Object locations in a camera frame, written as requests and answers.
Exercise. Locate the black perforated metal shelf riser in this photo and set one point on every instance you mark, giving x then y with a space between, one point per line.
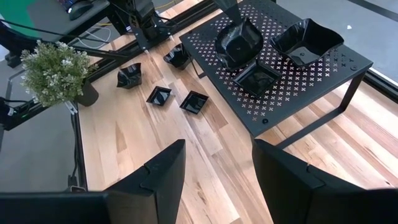
295 90

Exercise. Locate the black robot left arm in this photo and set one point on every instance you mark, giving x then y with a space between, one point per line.
140 15

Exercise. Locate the black computer mouse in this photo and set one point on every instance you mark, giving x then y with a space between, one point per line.
79 7

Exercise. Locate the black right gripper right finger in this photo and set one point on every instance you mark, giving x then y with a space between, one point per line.
326 208

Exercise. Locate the green desk mat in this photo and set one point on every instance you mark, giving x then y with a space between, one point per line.
15 12

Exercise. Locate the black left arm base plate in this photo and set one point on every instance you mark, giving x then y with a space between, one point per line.
152 37

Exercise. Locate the black small square mini plate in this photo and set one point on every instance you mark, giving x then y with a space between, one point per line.
159 96
194 102
256 79

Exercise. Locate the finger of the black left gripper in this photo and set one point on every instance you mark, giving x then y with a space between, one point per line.
230 9

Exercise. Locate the black rounded mini plate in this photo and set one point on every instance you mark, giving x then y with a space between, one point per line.
239 46

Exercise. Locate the black power strip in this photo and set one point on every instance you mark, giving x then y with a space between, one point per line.
18 113

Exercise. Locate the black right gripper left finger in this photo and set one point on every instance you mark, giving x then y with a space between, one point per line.
93 208

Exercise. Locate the black wavy square mini plate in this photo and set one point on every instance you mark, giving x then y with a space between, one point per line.
178 57
306 43
129 77

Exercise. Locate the white-flowered plant in black pot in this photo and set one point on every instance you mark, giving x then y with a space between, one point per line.
56 71

